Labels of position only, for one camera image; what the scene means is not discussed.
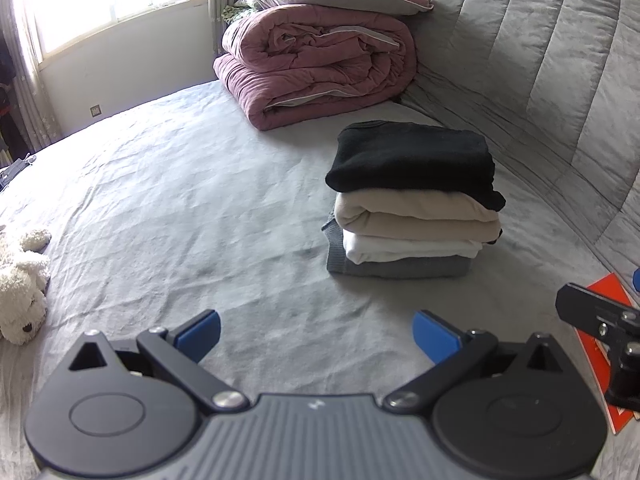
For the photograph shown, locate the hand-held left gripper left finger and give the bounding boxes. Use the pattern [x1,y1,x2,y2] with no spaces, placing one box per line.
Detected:
[66,308,251,415]

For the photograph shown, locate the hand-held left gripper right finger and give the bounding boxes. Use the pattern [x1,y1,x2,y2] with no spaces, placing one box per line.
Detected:
[383,309,572,416]

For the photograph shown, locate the black T-shirt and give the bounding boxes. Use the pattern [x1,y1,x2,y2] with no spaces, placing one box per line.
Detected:
[325,120,507,212]

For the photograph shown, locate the hanging dark clothes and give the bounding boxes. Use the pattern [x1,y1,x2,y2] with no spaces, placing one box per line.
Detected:
[0,30,26,156]

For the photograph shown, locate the red book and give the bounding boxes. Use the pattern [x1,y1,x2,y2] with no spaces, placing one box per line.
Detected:
[575,272,640,435]

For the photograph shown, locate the folded grey knit garment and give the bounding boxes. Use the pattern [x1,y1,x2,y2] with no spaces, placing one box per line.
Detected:
[321,217,473,279]

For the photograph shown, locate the folded white garment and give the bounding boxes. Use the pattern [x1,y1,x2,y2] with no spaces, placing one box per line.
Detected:
[342,229,485,265]

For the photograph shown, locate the folded beige garment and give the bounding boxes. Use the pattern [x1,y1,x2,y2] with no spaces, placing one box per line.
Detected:
[334,189,502,243]

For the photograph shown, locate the white plush dog toy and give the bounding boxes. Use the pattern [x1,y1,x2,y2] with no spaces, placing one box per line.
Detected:
[0,227,53,347]

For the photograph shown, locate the folded pink quilt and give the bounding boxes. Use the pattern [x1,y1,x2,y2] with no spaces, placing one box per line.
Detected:
[212,2,418,132]

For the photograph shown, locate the floral cloth pile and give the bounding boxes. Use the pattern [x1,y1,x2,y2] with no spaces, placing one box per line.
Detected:
[221,2,258,23]

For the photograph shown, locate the bright window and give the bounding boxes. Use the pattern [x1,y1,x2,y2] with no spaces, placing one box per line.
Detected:
[10,0,211,68]

